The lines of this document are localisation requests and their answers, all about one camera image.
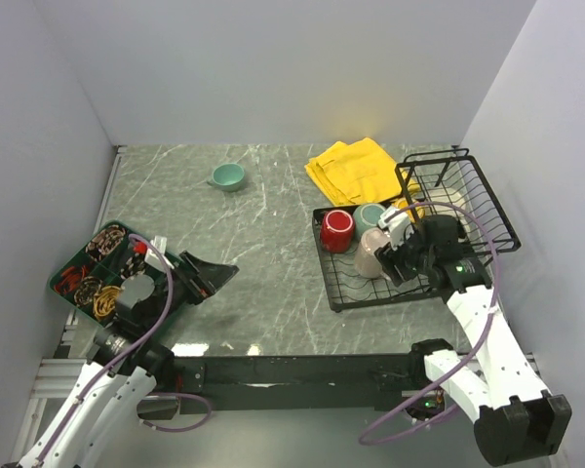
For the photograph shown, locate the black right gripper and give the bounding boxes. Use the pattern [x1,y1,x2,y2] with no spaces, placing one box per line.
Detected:
[373,222,435,288]

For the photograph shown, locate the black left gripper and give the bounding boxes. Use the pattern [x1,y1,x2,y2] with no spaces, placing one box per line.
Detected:
[141,250,238,332]

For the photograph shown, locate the yellow mug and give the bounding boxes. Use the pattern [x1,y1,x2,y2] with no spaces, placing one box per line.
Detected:
[392,197,428,223]

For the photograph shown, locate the green glazed mug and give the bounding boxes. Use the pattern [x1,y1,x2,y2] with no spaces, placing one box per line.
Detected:
[352,203,386,237]

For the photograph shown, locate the pink mug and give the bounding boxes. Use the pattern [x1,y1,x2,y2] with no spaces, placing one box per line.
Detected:
[354,227,390,279]

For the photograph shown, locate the red mug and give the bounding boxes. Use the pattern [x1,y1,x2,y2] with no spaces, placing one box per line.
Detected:
[320,210,355,254]

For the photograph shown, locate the small teal cup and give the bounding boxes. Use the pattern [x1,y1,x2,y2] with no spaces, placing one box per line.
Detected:
[207,163,246,192]

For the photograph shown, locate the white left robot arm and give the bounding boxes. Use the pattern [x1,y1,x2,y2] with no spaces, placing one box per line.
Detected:
[14,252,239,467]

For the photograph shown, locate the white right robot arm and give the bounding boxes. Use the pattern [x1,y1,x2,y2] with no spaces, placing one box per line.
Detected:
[375,210,572,467]

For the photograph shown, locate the black front base bar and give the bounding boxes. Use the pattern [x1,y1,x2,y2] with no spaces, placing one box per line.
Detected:
[155,354,430,411]

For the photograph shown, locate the yellow cloth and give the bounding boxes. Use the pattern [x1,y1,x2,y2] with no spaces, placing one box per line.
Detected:
[305,137,403,206]

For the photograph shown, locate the green organizer tray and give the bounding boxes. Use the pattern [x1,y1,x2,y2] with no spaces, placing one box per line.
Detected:
[49,220,166,326]

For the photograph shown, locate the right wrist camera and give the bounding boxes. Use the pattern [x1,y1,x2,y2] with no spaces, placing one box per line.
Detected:
[377,207,411,251]

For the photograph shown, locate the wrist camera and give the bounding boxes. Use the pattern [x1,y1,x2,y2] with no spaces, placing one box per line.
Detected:
[377,207,411,251]
[133,235,167,272]

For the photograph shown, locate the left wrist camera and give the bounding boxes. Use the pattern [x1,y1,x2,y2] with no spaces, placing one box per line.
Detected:
[133,235,167,272]

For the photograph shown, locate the black wire dish rack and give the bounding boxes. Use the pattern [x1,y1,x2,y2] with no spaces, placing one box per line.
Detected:
[311,147,521,313]

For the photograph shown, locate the cream black hair ties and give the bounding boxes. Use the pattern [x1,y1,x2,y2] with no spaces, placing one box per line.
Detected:
[120,246,150,282]

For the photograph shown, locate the yellow hair ties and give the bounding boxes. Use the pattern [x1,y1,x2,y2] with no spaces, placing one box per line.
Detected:
[93,285,123,318]

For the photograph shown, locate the pink black hair ties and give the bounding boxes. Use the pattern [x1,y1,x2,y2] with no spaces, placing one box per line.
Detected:
[85,227,127,260]

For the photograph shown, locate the brown black hair ties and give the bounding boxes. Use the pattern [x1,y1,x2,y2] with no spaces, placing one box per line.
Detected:
[73,275,103,307]

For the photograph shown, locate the orange hair ties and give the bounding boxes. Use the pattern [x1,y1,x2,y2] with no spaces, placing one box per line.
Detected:
[55,265,92,296]

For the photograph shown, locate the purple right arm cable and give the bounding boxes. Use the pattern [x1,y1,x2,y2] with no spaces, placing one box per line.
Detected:
[358,201,499,446]

